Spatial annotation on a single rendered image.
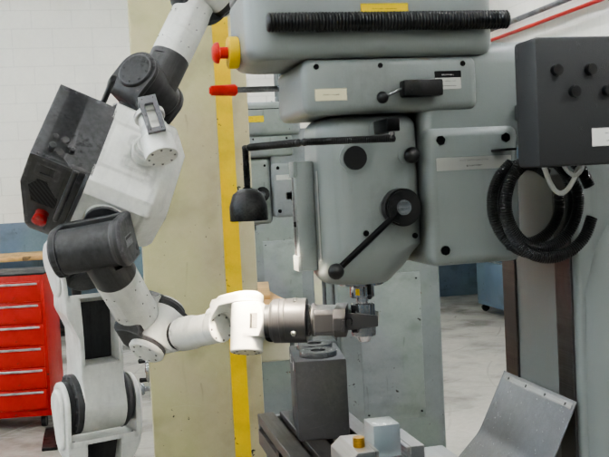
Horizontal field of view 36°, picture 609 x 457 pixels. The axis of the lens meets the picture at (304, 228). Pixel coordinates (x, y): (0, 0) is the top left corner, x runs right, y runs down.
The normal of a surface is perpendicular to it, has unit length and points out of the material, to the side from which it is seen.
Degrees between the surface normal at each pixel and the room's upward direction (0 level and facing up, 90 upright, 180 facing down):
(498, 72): 90
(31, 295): 90
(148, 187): 58
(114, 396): 81
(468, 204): 90
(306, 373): 90
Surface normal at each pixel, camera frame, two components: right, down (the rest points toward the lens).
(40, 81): 0.22, 0.04
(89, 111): 0.42, -0.51
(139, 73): -0.32, -0.40
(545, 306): -0.97, 0.06
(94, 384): 0.51, -0.14
